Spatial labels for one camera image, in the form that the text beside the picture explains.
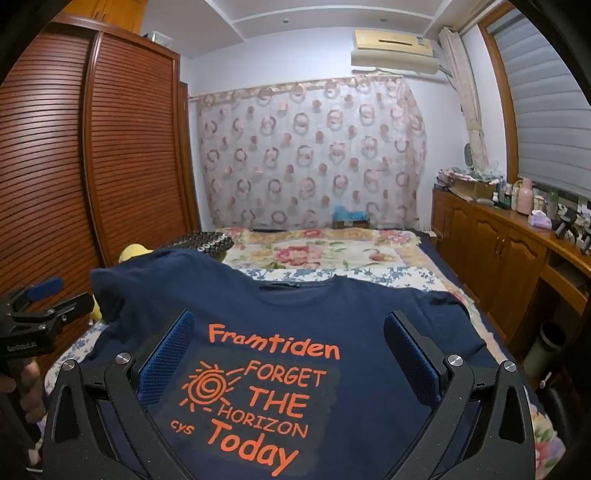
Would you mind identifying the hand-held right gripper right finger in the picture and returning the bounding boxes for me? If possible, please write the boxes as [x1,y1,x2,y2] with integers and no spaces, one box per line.
[383,310,539,480]

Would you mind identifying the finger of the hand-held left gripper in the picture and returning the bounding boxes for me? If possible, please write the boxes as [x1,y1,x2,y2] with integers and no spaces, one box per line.
[0,276,64,311]
[8,292,96,326]

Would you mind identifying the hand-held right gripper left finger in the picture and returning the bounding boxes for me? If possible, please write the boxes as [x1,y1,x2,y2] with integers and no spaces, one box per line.
[44,308,197,480]

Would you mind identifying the navy blue printed t-shirt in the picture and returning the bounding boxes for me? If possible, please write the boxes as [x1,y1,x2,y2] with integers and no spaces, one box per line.
[90,248,505,480]

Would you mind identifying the person's left hand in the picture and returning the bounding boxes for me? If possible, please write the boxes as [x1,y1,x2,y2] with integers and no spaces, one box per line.
[0,359,48,423]

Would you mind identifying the yellow plush toy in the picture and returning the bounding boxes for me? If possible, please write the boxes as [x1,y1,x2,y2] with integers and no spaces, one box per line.
[90,243,155,322]

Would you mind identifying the blue floral white bedsheet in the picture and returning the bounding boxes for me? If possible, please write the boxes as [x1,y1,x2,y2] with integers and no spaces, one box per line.
[41,265,568,480]

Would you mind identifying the dark medallion-patterned cushion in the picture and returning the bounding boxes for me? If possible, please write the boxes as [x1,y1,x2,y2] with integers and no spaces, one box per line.
[159,231,234,264]

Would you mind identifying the wooden louvered wardrobe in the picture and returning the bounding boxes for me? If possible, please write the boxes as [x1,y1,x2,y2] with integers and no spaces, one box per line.
[0,0,202,363]

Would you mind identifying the grey trash bin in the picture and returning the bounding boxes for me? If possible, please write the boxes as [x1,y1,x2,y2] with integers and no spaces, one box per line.
[524,320,567,380]

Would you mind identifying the wooden sideboard cabinet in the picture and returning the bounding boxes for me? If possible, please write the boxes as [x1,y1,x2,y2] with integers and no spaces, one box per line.
[431,185,591,366]

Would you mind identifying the red-flowered cream blanket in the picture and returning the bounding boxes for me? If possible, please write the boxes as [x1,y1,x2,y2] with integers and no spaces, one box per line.
[222,227,424,274]

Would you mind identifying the cardboard box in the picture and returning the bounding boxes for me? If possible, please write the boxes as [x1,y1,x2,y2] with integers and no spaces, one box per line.
[450,178,498,200]

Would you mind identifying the pile of folded fabrics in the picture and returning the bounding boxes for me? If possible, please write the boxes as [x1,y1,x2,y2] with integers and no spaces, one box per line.
[436,167,468,188]

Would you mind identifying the row of small cosmetic bottles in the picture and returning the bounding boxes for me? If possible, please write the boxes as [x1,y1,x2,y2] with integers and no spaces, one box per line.
[492,176,518,209]

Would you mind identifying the pink bottle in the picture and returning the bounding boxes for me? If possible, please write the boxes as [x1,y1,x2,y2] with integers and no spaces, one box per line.
[516,178,535,215]

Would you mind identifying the black tripod gadgets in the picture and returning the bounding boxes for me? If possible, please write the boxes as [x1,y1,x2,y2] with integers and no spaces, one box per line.
[553,207,591,252]

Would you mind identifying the circle-patterned sheer curtain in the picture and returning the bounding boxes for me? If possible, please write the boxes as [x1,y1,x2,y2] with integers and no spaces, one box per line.
[188,75,428,232]

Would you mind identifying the tied floral curtain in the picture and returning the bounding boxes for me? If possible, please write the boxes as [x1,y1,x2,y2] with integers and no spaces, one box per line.
[438,27,490,174]

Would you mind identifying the wooden window frame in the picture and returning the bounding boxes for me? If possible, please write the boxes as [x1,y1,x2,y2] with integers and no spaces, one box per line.
[478,21,521,182]

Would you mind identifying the wall air conditioner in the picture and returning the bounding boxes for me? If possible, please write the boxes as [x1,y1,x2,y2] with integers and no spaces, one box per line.
[350,28,440,75]

